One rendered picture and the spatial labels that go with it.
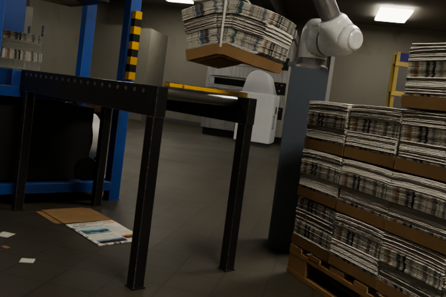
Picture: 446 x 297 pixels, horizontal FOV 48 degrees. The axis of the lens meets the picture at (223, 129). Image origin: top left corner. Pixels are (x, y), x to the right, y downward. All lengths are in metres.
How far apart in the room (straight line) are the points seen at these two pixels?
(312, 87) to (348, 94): 9.60
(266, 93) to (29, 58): 5.75
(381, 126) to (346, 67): 10.35
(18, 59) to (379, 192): 2.74
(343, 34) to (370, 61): 9.81
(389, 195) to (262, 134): 7.10
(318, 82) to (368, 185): 0.86
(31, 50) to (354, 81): 9.42
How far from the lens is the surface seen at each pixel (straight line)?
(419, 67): 1.94
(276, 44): 2.12
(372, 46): 12.44
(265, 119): 8.97
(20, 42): 3.90
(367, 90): 12.36
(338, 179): 2.20
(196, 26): 2.16
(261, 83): 9.04
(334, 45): 2.63
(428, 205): 1.85
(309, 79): 2.74
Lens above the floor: 0.79
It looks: 4 degrees down
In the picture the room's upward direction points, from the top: 7 degrees clockwise
